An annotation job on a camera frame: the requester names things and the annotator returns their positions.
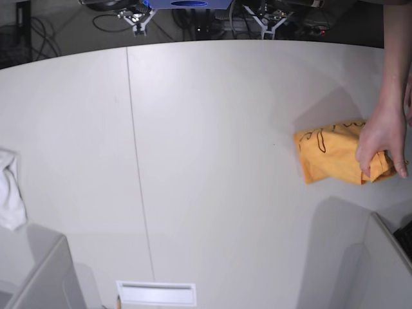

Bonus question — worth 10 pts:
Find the person's hand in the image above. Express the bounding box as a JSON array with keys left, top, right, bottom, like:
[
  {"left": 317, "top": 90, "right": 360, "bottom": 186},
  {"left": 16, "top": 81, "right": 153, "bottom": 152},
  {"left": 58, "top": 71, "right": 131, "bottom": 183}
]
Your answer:
[{"left": 356, "top": 101, "right": 407, "bottom": 178}]

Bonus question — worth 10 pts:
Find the orange T-shirt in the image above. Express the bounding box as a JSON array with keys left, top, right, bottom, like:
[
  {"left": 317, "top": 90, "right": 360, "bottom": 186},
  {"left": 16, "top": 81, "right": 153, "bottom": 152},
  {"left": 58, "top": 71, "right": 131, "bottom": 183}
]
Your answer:
[{"left": 294, "top": 120, "right": 396, "bottom": 185}]

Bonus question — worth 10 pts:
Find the person's forearm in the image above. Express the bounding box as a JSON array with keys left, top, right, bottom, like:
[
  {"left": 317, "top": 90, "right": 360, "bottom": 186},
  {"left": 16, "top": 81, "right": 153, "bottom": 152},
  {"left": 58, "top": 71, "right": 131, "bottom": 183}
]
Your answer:
[{"left": 381, "top": 1, "right": 411, "bottom": 110}]

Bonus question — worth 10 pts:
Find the black keyboard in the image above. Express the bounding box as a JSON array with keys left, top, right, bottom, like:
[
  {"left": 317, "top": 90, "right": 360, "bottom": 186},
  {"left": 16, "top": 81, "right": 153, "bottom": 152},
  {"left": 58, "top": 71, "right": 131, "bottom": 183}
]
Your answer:
[{"left": 393, "top": 221, "right": 412, "bottom": 259}]

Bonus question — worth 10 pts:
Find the grey box right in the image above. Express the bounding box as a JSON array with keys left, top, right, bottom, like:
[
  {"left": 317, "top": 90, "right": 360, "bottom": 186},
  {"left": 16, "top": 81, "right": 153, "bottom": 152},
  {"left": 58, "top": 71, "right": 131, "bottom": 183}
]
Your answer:
[{"left": 330, "top": 213, "right": 411, "bottom": 308}]

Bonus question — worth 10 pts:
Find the grey box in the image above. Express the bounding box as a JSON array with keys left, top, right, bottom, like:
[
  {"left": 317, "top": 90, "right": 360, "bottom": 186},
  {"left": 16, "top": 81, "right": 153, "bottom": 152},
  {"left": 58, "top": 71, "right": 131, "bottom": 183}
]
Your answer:
[
  {"left": 330, "top": 213, "right": 411, "bottom": 308},
  {"left": 1, "top": 231, "right": 87, "bottom": 308}
]

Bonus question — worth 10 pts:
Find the white slotted tray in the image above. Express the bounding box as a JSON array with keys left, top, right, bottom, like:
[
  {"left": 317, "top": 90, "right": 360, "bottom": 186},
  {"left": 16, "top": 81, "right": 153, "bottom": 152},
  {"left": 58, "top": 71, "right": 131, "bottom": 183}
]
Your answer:
[{"left": 116, "top": 281, "right": 197, "bottom": 307}]

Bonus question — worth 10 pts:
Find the grey box left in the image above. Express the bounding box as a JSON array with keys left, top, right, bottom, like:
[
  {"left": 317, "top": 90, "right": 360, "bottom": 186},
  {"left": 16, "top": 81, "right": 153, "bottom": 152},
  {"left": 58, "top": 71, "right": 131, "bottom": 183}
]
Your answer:
[{"left": 1, "top": 231, "right": 87, "bottom": 308}]

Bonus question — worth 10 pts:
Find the white cloth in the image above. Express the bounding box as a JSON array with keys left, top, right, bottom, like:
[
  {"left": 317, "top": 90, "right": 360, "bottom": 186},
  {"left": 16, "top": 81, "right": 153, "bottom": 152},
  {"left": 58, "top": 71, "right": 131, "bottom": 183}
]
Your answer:
[{"left": 1, "top": 149, "right": 27, "bottom": 230}]

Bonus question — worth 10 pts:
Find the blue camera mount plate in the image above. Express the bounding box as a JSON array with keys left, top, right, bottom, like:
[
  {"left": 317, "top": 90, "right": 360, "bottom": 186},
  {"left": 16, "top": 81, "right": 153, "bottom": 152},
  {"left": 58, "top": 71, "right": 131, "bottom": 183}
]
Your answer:
[{"left": 148, "top": 0, "right": 232, "bottom": 10}]

